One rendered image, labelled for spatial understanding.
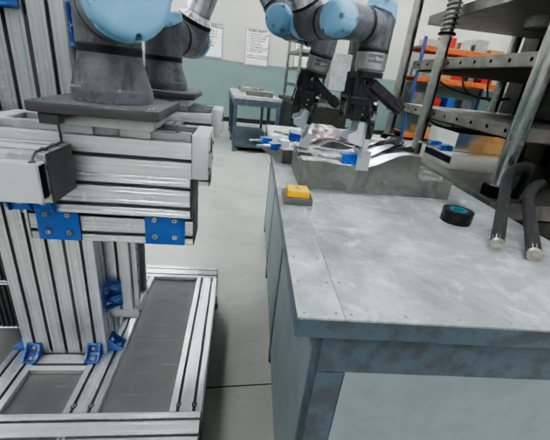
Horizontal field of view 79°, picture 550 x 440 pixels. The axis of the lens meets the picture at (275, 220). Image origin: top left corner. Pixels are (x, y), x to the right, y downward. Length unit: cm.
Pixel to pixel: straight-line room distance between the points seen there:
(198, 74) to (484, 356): 792
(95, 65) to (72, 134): 14
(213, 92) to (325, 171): 726
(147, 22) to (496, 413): 90
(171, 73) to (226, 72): 704
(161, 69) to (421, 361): 105
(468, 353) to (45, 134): 85
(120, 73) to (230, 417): 113
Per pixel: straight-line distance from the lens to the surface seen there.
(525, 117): 145
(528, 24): 214
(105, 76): 72
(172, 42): 122
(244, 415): 138
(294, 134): 120
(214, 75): 823
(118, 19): 59
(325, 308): 54
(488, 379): 76
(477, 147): 190
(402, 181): 115
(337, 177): 108
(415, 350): 64
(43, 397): 127
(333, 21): 84
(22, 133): 80
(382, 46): 93
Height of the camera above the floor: 112
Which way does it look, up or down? 23 degrees down
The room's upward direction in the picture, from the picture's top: 6 degrees clockwise
